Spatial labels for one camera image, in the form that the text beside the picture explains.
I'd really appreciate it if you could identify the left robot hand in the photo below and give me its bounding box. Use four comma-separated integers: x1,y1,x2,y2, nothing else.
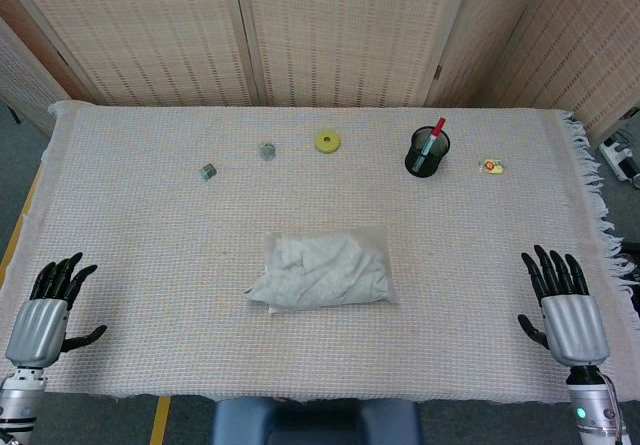
4,251,108,368

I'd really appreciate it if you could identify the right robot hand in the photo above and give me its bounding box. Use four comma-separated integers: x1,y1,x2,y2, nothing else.
517,244,612,368

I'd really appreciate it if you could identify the transparent plastic bag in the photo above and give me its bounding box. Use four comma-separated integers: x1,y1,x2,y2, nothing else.
242,228,401,315

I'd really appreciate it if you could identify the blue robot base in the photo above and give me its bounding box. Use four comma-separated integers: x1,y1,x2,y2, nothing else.
210,396,426,445

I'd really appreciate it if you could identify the white power strip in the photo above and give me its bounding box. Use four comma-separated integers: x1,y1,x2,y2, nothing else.
599,134,640,186

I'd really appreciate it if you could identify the black mesh pen holder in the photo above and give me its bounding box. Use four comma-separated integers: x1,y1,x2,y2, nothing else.
404,125,451,178

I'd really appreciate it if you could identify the red capped marker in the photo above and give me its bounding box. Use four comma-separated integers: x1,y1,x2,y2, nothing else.
414,117,447,175

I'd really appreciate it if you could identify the woven tablecloth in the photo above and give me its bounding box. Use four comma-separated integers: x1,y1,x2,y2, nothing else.
0,100,640,405

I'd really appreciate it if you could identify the yellow tape roll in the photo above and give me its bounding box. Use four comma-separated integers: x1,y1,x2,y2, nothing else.
313,130,342,155

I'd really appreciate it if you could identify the woven folding screen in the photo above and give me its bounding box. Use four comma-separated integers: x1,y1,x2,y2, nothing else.
0,0,640,141

